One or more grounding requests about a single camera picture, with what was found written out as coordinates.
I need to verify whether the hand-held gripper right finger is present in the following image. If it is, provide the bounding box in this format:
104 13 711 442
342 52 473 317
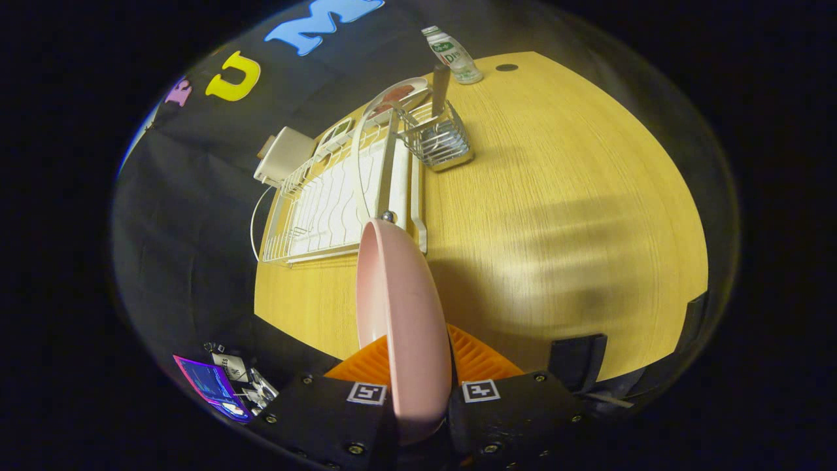
447 324 592 471

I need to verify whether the white and black desk device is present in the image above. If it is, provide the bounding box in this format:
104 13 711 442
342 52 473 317
243 368 280 414

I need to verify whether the white power cable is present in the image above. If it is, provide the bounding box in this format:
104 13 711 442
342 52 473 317
250 186 276 262

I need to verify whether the grey plate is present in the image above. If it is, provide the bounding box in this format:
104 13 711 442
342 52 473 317
366 77 430 122

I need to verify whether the white toaster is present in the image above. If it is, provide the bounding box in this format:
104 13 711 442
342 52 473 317
254 126 316 188

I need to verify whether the white wire dish rack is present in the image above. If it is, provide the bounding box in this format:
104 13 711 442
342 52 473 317
262 77 432 266

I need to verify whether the black backdrop cloth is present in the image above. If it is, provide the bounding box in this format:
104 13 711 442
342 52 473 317
111 0 740 406

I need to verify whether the white sectioned condiment tray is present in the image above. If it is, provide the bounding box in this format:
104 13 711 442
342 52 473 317
314 116 355 158

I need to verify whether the white drink bottle green label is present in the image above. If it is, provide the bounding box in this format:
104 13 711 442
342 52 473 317
422 26 484 85

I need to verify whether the pink plate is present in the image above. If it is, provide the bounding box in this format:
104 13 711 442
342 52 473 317
356 218 453 445

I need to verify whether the silver wire basket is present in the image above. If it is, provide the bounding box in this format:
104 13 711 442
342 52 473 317
397 99 475 173

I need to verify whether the computer monitor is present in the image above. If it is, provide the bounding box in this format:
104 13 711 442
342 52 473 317
173 355 253 423

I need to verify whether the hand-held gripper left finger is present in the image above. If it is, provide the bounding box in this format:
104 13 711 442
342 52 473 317
245 334 400 471

